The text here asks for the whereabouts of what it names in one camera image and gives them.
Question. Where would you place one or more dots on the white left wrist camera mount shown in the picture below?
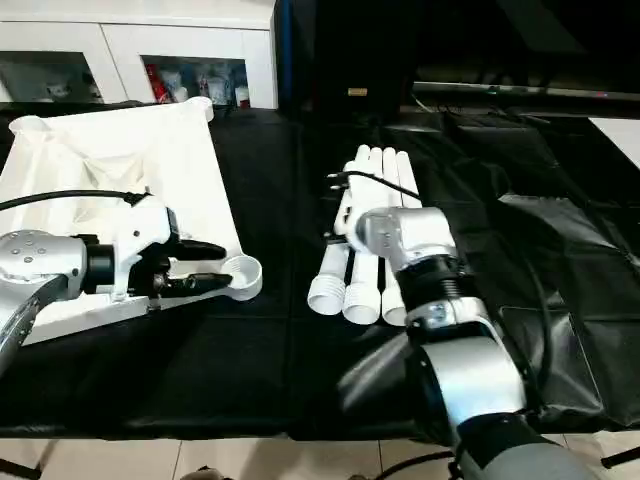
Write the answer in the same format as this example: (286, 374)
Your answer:
(145, 225)

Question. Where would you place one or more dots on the white plastic table leg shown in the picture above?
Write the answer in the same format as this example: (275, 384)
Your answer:
(392, 300)
(407, 170)
(362, 295)
(325, 280)

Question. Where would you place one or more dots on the red package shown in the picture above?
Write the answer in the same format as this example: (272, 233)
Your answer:
(152, 82)

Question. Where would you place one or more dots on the black box with yellow label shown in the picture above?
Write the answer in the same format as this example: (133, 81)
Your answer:
(340, 50)

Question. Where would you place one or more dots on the dark metal rail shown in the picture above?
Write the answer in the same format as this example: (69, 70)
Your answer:
(525, 90)

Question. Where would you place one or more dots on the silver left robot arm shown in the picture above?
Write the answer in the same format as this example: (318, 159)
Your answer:
(35, 260)

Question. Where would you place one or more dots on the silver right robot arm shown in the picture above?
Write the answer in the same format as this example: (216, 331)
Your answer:
(425, 235)

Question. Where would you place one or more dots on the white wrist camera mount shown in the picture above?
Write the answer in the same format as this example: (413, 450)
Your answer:
(145, 225)
(350, 215)

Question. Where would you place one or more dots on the white flat board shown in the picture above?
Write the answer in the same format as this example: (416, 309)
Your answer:
(620, 137)

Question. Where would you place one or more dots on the white glass-door cabinet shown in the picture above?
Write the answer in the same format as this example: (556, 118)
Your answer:
(125, 35)

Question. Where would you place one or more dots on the white bottle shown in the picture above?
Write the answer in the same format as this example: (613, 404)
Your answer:
(179, 92)

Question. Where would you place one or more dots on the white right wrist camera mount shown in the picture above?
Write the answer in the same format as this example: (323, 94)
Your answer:
(350, 215)

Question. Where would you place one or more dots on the black work mat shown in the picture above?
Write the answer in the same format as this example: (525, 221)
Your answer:
(280, 350)

